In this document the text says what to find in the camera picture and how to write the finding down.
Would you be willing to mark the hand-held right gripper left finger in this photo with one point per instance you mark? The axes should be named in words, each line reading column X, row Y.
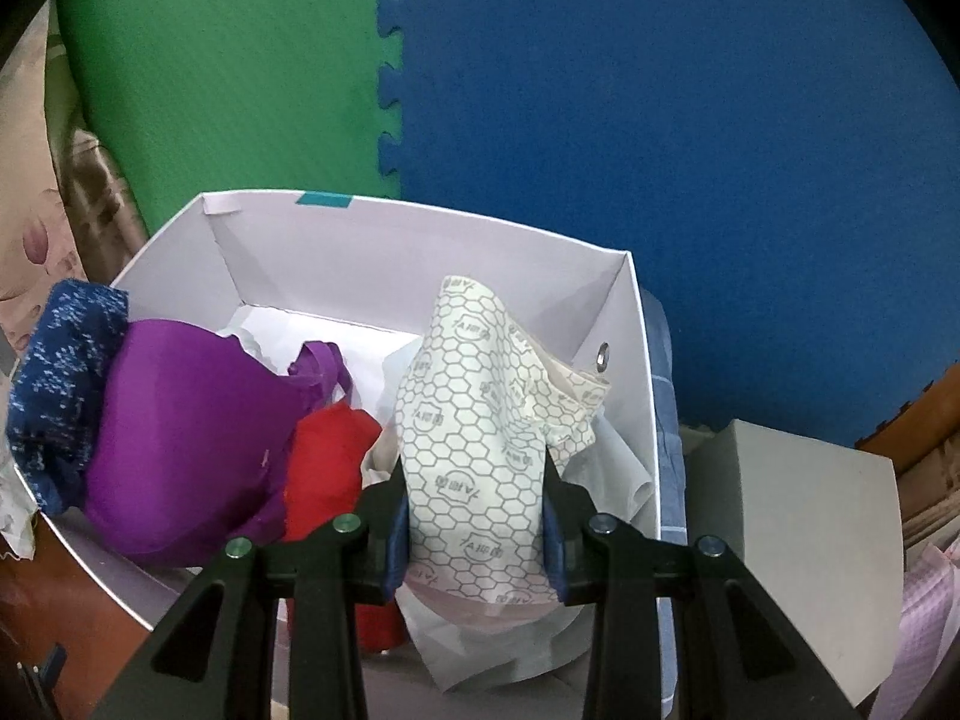
column 398, row 555

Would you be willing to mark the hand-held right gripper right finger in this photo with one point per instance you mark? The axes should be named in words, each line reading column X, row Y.
column 553, row 555

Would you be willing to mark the white underwear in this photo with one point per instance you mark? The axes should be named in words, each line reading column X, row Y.
column 600, row 480

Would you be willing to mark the hexagon print underwear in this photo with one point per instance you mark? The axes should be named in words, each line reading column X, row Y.
column 465, row 427

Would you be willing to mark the white cardboard box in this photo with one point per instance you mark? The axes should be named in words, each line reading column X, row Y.
column 450, row 262

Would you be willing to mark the red underwear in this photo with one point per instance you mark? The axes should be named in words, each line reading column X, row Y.
column 330, row 457

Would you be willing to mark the navy patterned underwear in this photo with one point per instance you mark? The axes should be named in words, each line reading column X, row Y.
column 60, row 375

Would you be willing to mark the blue plaid cloth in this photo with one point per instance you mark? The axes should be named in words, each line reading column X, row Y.
column 670, row 427

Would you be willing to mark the purple bra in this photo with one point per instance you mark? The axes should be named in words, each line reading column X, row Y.
column 180, row 427

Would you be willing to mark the grey box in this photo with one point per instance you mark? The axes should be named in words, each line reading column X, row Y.
column 810, row 540

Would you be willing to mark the pink checked cloth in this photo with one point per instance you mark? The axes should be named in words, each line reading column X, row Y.
column 922, row 637

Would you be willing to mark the brown wooden furniture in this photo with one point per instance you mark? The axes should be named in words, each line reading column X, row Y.
column 930, row 427

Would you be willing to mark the blue foam mat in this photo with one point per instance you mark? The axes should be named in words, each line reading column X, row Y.
column 675, row 127

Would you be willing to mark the brown patterned fabric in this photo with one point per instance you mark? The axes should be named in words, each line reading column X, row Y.
column 105, row 210

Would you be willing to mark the green foam mat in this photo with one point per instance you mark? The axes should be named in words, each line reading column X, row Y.
column 225, row 75

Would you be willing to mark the floral pink curtain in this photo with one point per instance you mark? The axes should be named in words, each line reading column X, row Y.
column 34, row 165

